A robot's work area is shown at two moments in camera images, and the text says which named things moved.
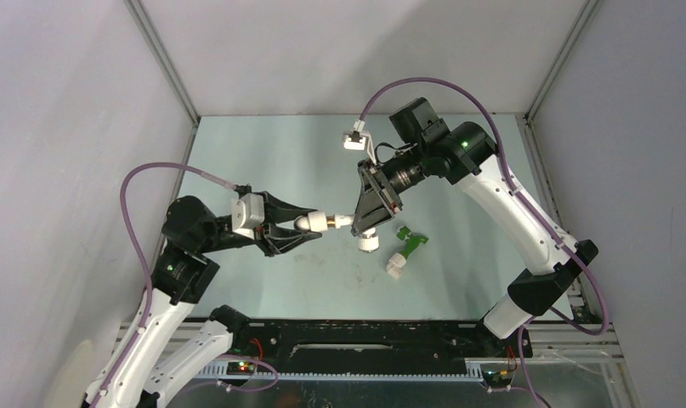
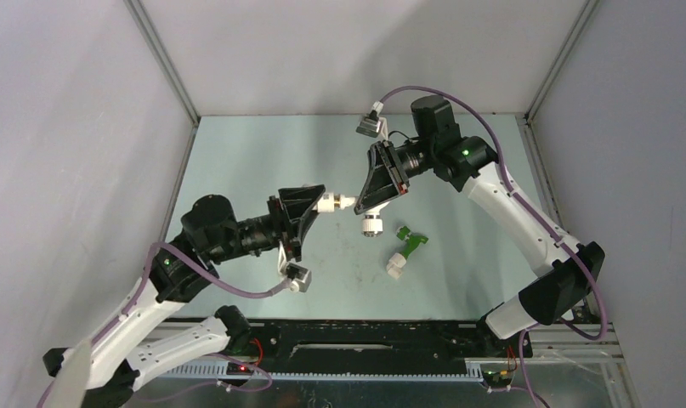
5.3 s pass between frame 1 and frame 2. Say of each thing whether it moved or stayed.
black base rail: stayed
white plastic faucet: moved
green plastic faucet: stayed
